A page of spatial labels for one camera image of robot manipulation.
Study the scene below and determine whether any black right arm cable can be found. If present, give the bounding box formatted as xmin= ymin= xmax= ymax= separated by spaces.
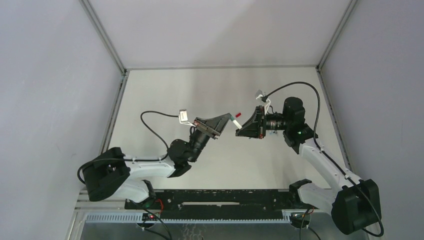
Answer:
xmin=263 ymin=81 xmax=385 ymax=238

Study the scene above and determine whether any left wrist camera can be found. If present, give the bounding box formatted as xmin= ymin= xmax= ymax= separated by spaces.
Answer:
xmin=178 ymin=109 xmax=194 ymax=126

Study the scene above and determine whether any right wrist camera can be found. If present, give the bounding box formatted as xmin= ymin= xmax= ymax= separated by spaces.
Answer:
xmin=255 ymin=89 xmax=271 ymax=114

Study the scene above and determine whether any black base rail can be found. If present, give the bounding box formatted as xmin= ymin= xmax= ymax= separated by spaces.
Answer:
xmin=124 ymin=188 xmax=322 ymax=221

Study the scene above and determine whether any white marker green end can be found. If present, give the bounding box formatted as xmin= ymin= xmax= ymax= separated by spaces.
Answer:
xmin=232 ymin=119 xmax=242 ymax=129

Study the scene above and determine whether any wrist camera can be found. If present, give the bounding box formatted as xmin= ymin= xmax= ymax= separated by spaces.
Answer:
xmin=178 ymin=109 xmax=194 ymax=126
xmin=255 ymin=89 xmax=271 ymax=114

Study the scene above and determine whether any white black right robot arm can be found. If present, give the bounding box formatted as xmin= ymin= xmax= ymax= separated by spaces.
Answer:
xmin=235 ymin=97 xmax=382 ymax=235

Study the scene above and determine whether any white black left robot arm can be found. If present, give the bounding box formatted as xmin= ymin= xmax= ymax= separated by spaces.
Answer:
xmin=77 ymin=109 xmax=234 ymax=203

